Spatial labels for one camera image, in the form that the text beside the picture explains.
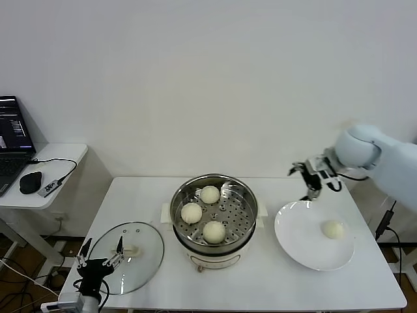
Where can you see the cream electric cooker base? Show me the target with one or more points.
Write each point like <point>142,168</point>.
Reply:
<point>215,261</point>

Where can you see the white round plate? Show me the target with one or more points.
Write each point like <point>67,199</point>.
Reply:
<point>299,234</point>

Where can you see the white side table with label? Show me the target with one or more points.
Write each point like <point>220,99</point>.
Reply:
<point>411,234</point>

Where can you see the stainless steel steamer basket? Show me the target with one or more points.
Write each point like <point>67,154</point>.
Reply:
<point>251,208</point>

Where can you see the white steamed baozi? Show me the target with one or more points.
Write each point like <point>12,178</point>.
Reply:
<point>191,213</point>
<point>209,194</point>
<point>214,232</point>
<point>333,229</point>

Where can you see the grey portable drive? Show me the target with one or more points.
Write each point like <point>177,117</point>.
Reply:
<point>49,188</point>

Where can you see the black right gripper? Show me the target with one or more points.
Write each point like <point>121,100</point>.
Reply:
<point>321,172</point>

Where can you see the black laptop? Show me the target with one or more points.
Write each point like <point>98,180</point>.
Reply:
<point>9,130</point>

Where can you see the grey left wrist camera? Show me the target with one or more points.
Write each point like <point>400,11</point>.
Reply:
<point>65,301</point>

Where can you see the white side table with laptop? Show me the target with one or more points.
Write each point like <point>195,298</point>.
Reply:
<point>65,153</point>

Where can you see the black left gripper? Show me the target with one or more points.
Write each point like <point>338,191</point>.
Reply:
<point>94,274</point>

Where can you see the black computer mouse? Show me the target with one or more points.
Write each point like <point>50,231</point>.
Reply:
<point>31,183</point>

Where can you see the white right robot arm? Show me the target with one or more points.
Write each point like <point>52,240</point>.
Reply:
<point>374,150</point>

